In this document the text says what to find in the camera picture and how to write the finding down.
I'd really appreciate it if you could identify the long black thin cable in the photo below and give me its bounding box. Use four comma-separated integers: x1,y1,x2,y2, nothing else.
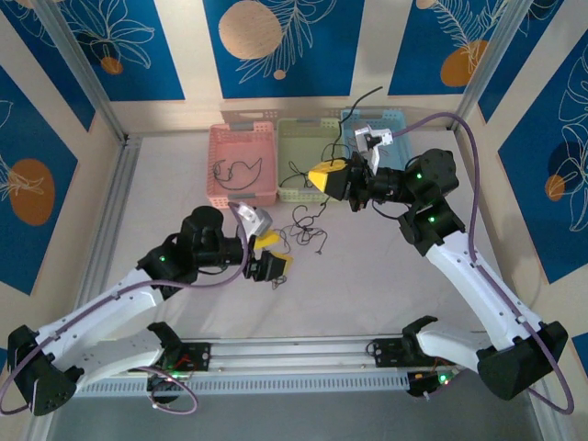
279,142,351,187

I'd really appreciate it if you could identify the green thin cable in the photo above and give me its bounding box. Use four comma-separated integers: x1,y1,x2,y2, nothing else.
288,160,319,185

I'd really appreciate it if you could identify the green perforated plastic basket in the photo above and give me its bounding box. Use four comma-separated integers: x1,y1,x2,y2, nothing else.
275,117,349,204

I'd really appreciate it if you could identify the blue perforated plastic basket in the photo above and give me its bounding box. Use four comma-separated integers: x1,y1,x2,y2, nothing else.
340,107,417,185

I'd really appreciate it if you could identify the pink perforated plastic basket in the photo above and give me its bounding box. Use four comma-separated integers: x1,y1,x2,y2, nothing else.
207,119,279,210

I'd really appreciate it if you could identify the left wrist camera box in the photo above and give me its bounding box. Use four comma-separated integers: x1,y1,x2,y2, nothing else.
234,203,276,241

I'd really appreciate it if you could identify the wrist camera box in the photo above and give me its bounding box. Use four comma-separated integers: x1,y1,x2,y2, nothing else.
234,203,276,241
352,125,395,175

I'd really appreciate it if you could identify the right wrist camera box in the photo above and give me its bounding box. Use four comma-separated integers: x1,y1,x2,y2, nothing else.
352,125,395,175

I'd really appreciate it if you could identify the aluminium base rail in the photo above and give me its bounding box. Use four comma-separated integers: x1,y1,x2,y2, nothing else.
86,334,483,369

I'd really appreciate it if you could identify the aluminium side rail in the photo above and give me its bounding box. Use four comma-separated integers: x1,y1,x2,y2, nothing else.
68,133,143,344

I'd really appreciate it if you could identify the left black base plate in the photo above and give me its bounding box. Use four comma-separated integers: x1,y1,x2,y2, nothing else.
163,342,212,372

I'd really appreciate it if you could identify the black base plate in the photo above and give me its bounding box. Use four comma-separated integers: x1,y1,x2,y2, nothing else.
163,342,212,372
370,337,458,368

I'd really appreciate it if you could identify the grey slotted cable duct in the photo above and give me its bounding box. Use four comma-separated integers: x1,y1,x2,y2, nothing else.
75,370,413,398

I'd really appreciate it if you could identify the aluminium frame post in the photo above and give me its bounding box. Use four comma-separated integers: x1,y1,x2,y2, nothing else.
527,390,560,441
31,0,130,144
450,0,529,134

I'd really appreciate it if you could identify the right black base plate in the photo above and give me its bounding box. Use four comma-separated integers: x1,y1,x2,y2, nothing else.
370,337,458,368

